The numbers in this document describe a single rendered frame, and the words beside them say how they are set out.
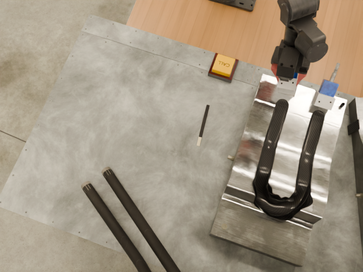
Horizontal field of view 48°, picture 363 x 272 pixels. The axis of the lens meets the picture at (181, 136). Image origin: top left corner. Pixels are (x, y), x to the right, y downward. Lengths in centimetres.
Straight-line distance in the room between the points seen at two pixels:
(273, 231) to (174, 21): 76
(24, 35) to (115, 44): 117
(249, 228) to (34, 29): 179
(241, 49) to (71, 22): 132
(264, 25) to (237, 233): 71
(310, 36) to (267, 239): 54
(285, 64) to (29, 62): 167
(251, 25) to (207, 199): 62
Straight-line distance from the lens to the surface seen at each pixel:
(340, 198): 130
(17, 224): 217
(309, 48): 103
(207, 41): 141
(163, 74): 135
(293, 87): 120
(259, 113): 122
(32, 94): 234
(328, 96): 123
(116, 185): 120
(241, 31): 144
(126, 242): 115
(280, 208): 117
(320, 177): 118
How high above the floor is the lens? 200
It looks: 72 degrees down
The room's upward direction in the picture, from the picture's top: 1 degrees counter-clockwise
